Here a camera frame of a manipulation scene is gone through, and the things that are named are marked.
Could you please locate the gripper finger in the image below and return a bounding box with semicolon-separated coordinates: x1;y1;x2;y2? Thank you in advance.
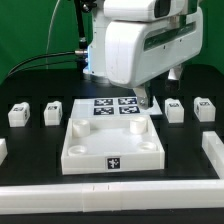
134;83;150;110
165;63;184;93

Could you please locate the white square table top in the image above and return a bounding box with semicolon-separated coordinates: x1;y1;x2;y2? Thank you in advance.
61;115;165;175

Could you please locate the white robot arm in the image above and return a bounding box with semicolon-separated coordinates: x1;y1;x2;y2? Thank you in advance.
81;0;203;109

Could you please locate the white sheet with markers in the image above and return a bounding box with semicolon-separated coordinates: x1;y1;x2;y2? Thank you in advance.
71;97;162;118

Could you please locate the black vertical pole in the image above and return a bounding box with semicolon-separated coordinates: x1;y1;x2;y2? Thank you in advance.
74;0;88;49

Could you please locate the white left block piece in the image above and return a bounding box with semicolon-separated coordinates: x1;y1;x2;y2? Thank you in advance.
0;138;8;165

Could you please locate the black cable upper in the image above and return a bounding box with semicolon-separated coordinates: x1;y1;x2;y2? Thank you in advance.
6;50;88;78

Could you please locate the black cable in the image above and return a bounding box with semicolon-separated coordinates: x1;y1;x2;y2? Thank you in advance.
8;59;88;78
6;50;88;78

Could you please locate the black cable lower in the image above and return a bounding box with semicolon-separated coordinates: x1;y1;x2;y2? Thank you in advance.
8;59;88;78

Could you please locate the white front fence rail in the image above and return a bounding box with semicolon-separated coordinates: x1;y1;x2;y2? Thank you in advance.
0;180;224;214

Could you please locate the grey thin cable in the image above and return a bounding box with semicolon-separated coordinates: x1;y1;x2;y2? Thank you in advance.
45;0;62;70

